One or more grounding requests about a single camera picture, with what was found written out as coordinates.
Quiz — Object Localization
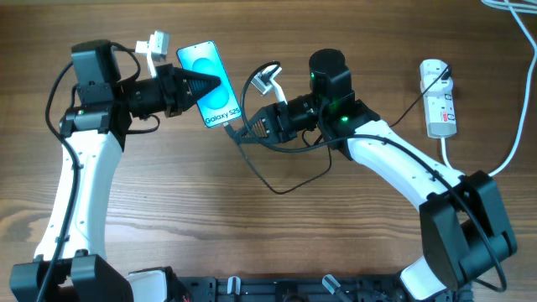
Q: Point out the turquoise screen Galaxy smartphone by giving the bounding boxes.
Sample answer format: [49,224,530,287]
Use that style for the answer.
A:
[177,40,242,128]

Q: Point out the black USB charging cable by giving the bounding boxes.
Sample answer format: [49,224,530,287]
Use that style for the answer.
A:
[222,64,453,195]

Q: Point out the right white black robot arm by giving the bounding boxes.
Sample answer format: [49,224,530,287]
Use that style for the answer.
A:
[232,49,518,300]

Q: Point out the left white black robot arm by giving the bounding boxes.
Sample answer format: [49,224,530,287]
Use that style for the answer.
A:
[9,39,221,301]

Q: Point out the white power strip socket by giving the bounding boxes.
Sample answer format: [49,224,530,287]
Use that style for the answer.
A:
[420,59,456,138]

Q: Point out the right black camera cable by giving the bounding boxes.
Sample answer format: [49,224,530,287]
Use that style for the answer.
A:
[239,60,508,294]

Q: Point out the white power strip cord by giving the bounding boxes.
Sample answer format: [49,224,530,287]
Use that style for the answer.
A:
[440,0,537,180]

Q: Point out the white cables at corner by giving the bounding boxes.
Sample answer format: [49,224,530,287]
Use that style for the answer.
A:
[480,0,537,15]

